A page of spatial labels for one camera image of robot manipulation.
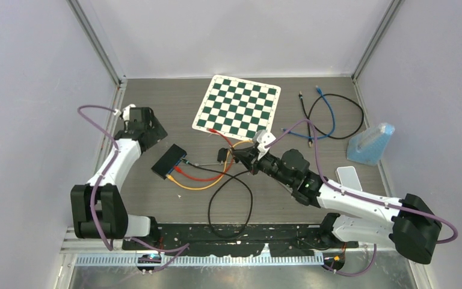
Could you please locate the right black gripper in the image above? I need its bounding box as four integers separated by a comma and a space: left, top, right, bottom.
233, 144, 295, 187

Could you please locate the long black ethernet cable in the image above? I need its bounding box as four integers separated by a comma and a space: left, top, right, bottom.
180, 158, 254, 240

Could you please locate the black network switch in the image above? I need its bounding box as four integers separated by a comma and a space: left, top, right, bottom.
152, 144, 187, 179

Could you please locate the red ethernet cable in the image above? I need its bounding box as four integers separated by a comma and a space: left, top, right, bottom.
173, 127, 236, 182

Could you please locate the yellow ethernet cable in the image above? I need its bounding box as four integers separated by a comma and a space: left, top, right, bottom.
165, 139, 254, 191

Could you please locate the black power adapter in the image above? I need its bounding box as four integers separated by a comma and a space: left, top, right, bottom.
217, 148, 234, 164

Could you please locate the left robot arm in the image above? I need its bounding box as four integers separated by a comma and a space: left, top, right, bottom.
70, 105, 167, 249

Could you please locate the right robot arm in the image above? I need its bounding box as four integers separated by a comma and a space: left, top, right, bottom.
232, 146, 442, 264

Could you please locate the green white chessboard mat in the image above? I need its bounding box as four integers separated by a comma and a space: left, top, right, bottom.
192, 75, 281, 140

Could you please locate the white router box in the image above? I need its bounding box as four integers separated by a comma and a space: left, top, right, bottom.
336, 166, 363, 191

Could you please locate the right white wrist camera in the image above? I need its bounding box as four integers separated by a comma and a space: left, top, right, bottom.
253, 129, 276, 160

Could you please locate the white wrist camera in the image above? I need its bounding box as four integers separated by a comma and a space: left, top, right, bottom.
253, 129, 276, 160
113, 104, 136, 121

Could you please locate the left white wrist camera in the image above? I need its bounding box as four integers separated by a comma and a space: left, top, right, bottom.
113, 104, 136, 121

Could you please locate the short black ethernet cable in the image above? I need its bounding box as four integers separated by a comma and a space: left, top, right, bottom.
298, 90, 314, 148

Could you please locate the blue ethernet cable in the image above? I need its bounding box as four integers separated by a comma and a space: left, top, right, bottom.
281, 84, 337, 140

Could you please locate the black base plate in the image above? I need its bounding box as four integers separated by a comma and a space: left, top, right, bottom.
140, 223, 358, 257

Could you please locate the black looped ethernet cable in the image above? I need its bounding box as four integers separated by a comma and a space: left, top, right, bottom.
306, 93, 365, 140

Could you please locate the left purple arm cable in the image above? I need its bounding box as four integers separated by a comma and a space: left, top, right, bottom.
77, 105, 190, 266

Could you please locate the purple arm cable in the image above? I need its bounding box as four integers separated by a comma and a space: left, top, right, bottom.
77, 105, 190, 266
266, 118, 459, 245

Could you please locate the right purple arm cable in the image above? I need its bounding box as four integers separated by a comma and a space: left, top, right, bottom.
266, 118, 459, 245

